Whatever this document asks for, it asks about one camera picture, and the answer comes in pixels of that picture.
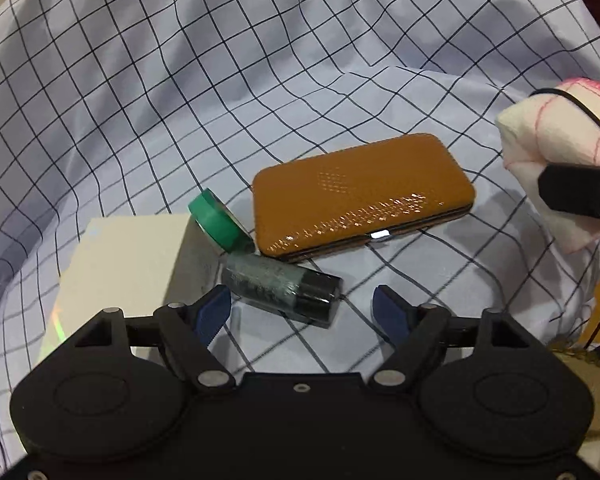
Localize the green tape roll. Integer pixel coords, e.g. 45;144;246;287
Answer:
188;188;255;255

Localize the white cardboard box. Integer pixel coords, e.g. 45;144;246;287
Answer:
37;214;216;366

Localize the woven basket with floral liner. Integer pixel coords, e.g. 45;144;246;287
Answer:
547;337;600;441

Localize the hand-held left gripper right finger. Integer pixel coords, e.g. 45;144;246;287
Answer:
370;285;528;392

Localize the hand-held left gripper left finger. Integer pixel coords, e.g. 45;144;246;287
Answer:
72;285;233;392

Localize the black cylindrical bottle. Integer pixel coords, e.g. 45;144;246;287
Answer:
221;252;343;330

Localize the brown leather case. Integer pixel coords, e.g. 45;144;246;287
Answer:
252;132;477;264

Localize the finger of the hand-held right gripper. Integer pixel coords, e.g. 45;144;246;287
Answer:
536;162;600;222

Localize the black elastic band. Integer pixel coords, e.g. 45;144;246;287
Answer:
529;87;600;143

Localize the pink and white cloth bundle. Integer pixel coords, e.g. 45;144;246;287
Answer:
495;76;600;255

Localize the white black-checked sheet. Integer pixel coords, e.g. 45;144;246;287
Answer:
0;0;600;461

